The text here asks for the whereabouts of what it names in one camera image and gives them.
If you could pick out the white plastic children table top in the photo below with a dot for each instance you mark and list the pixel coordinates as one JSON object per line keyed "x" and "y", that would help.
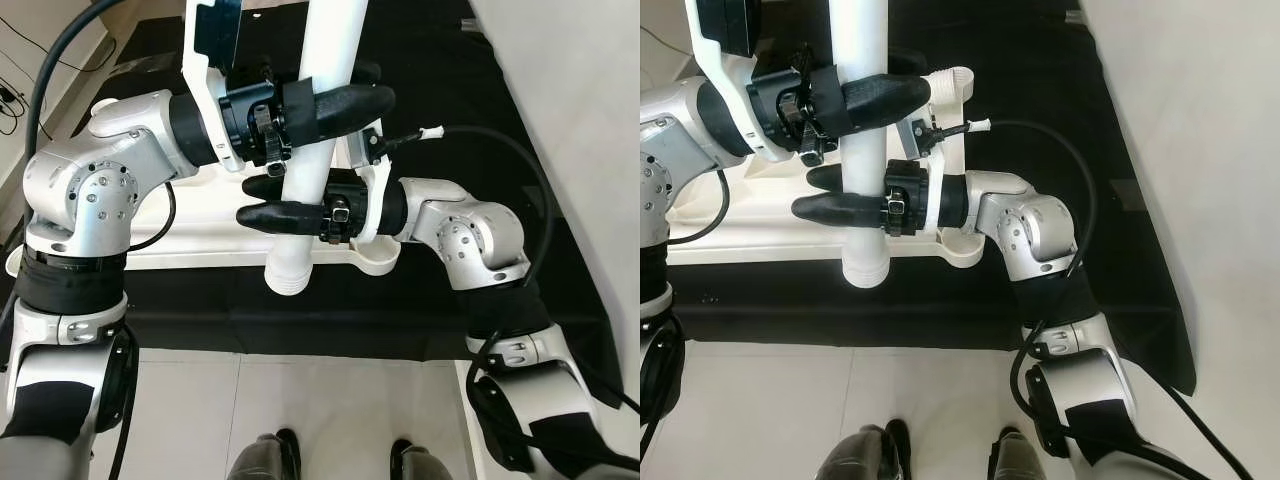
{"x": 760, "y": 235}
{"x": 200, "y": 240}

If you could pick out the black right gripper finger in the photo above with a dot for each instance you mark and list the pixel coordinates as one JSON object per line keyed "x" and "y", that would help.
{"x": 835, "y": 209}
{"x": 828, "y": 177}
{"x": 266, "y": 187}
{"x": 280, "y": 217}

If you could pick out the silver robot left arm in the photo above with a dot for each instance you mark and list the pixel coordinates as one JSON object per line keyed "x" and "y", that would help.
{"x": 90, "y": 180}
{"x": 670, "y": 160}

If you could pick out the grey robot left leg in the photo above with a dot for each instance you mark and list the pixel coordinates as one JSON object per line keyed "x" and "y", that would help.
{"x": 255, "y": 462}
{"x": 850, "y": 460}

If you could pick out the black tablecloth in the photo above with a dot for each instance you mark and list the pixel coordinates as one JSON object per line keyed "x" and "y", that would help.
{"x": 900, "y": 320}
{"x": 350, "y": 320}

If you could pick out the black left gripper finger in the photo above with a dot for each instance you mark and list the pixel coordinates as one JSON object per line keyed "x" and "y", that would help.
{"x": 906, "y": 59}
{"x": 365, "y": 74}
{"x": 345, "y": 110}
{"x": 880, "y": 97}

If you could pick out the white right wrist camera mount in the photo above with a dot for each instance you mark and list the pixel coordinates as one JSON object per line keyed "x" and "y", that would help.
{"x": 378, "y": 215}
{"x": 937, "y": 200}

